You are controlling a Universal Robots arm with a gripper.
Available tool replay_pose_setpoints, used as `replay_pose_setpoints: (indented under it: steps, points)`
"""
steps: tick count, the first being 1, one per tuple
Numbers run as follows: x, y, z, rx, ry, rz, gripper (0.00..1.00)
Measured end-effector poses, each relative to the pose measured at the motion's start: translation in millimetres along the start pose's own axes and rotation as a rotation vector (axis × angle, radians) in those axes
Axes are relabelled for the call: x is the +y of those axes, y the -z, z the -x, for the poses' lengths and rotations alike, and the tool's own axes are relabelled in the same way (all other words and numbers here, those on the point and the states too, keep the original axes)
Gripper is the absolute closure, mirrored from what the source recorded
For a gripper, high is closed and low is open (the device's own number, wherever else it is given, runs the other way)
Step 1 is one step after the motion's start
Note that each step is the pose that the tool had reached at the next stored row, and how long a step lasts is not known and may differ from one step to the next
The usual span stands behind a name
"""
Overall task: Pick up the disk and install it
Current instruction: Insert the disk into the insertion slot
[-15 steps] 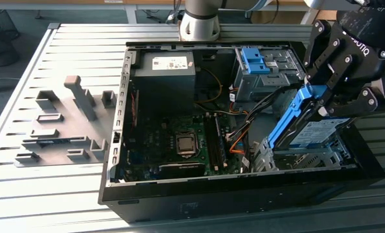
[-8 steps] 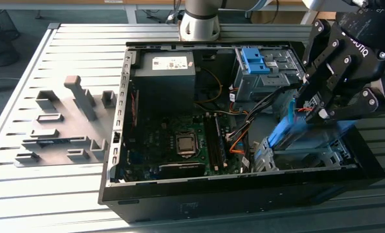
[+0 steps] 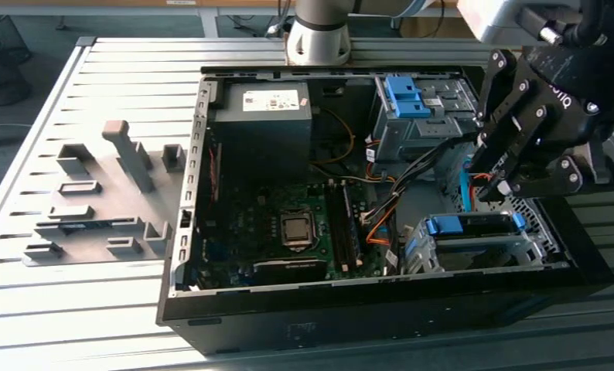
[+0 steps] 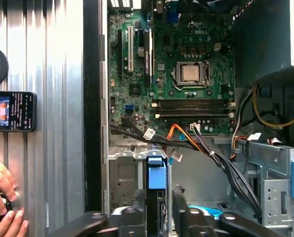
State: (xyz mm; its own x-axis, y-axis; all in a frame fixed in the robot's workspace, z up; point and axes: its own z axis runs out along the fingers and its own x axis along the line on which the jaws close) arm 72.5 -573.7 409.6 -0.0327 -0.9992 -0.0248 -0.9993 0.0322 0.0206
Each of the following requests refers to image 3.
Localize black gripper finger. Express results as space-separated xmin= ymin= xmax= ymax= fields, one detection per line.
xmin=479 ymin=106 xmax=614 ymax=202
xmin=464 ymin=49 xmax=539 ymax=173

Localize orange wire with black plug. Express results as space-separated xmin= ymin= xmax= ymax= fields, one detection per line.
xmin=468 ymin=172 xmax=493 ymax=212

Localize hard disk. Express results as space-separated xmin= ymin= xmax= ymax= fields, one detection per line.
xmin=403 ymin=213 xmax=527 ymax=271

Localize silver disk bay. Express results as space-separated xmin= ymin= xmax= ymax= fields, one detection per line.
xmin=403 ymin=210 xmax=548 ymax=274

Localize blue drive latch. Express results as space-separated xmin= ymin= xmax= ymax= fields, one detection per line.
xmin=383 ymin=76 xmax=432 ymax=119

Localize grey metal drive cage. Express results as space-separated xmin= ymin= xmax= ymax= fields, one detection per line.
xmin=371 ymin=75 xmax=485 ymax=163

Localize black RAM stick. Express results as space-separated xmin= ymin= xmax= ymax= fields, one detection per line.
xmin=339 ymin=179 xmax=365 ymax=267

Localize grey power supply unit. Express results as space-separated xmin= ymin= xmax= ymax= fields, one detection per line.
xmin=213 ymin=80 xmax=316 ymax=182

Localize silver CPU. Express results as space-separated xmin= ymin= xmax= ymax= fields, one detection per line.
xmin=284 ymin=216 xmax=313 ymax=240

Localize CPU socket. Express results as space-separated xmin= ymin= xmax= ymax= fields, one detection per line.
xmin=277 ymin=207 xmax=321 ymax=254

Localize black open PC case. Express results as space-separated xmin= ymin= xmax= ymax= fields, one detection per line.
xmin=154 ymin=64 xmax=614 ymax=356

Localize black graphics card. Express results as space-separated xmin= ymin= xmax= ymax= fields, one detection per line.
xmin=252 ymin=257 xmax=331 ymax=287

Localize green motherboard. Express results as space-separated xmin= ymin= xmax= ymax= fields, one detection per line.
xmin=197 ymin=179 xmax=389 ymax=289

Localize grey parts rack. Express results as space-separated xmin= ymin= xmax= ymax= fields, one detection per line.
xmin=21 ymin=119 xmax=188 ymax=267

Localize slim dark RAM stick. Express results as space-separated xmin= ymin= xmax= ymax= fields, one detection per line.
xmin=57 ymin=219 xmax=116 ymax=233

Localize black mesh wastebasket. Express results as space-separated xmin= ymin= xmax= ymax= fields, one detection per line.
xmin=0 ymin=15 xmax=33 ymax=107

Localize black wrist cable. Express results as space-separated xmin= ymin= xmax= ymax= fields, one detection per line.
xmin=515 ymin=4 xmax=604 ymax=46

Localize blue wire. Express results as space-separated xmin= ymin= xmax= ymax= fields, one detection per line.
xmin=457 ymin=158 xmax=476 ymax=213

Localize black cable bundle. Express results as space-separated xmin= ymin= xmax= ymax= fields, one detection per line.
xmin=388 ymin=137 xmax=477 ymax=202

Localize thin yellow wire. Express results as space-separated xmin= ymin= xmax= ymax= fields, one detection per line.
xmin=309 ymin=107 xmax=356 ymax=168

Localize multicolour wire bundle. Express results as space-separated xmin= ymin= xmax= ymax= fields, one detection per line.
xmin=311 ymin=164 xmax=397 ymax=186

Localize orange flat wire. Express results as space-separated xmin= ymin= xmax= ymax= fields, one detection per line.
xmin=360 ymin=210 xmax=396 ymax=247

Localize wooden desk white frame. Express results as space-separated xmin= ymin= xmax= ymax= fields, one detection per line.
xmin=0 ymin=0 xmax=460 ymax=39

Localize red wire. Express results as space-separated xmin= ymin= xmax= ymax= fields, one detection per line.
xmin=208 ymin=143 xmax=224 ymax=202

